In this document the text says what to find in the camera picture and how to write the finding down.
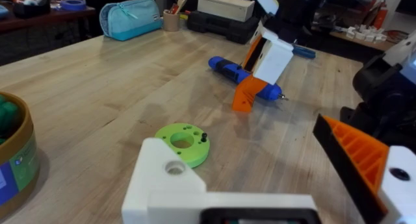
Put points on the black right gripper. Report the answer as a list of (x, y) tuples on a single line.
[(292, 16)]

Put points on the bare white left gripper left finger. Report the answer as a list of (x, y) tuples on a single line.
[(156, 181)]

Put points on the black box with items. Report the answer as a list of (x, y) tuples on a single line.
[(31, 8)]

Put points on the green disc with holes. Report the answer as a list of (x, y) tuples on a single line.
[(191, 151)]

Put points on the teal zip bag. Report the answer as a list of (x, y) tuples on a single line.
[(130, 19)]

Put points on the orange bottle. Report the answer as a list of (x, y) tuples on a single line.
[(380, 16)]

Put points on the wooden cup with utensils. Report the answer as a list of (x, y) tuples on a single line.
[(171, 21)]

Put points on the heap of white blocks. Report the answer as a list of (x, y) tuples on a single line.
[(365, 34)]

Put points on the black tool case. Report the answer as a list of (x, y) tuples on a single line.
[(224, 29)]

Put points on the white orange left gripper right finger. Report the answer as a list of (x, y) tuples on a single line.
[(364, 159)]

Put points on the pale wooden side table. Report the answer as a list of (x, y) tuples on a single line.
[(360, 42)]

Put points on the blue tape roll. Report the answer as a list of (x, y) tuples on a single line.
[(73, 4)]

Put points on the blue electric screwdriver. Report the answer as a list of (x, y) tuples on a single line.
[(229, 69)]

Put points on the small black screw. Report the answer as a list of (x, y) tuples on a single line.
[(203, 137)]

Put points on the dark wooden side table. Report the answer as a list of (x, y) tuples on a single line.
[(39, 19)]

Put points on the beige box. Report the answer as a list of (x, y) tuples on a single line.
[(224, 6)]

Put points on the brown tub with green toys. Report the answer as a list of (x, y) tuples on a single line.
[(16, 159)]

